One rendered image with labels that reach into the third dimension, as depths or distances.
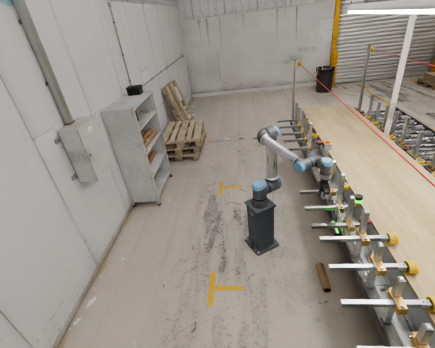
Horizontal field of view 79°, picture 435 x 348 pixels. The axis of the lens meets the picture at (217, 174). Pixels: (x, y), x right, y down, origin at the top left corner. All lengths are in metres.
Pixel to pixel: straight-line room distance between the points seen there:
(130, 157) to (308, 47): 7.43
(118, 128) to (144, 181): 0.86
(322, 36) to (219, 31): 3.23
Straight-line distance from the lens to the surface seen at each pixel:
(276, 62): 9.79
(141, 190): 4.20
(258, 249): 3.27
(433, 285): 2.16
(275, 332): 2.76
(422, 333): 1.74
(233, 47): 9.64
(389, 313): 2.04
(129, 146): 3.86
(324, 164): 2.25
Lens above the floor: 2.43
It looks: 31 degrees down
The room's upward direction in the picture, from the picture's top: 8 degrees counter-clockwise
